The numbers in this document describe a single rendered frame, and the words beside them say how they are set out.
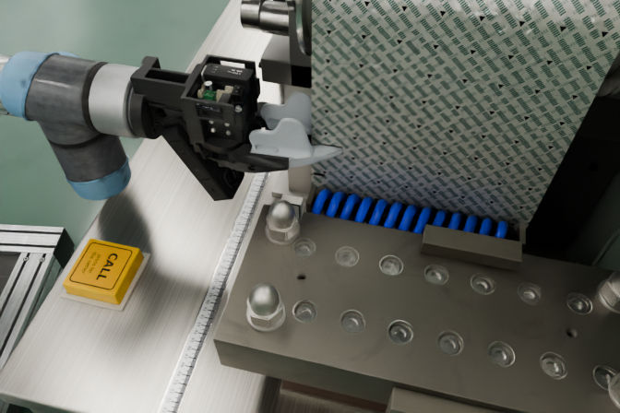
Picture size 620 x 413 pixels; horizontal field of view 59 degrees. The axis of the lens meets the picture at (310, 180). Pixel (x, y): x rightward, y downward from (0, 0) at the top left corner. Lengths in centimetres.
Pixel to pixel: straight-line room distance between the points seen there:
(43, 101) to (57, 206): 148
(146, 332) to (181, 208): 18
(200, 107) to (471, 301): 32
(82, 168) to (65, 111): 9
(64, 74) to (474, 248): 45
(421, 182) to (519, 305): 15
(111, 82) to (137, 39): 216
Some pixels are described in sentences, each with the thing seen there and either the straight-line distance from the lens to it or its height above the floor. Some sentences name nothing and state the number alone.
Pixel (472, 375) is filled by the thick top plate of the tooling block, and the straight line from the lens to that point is 52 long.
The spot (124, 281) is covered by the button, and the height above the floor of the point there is 92.
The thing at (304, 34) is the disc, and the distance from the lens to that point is 47.
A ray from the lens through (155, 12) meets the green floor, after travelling 291.
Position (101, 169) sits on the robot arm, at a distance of 69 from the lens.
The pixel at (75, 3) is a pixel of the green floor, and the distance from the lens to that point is 312.
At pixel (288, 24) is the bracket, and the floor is 118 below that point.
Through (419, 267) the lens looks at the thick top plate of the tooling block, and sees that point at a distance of 56.
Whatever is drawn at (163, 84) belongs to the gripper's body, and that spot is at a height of 116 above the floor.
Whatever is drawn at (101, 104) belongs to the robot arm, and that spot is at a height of 113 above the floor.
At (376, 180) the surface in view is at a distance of 58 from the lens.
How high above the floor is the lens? 149
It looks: 49 degrees down
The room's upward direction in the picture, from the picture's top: straight up
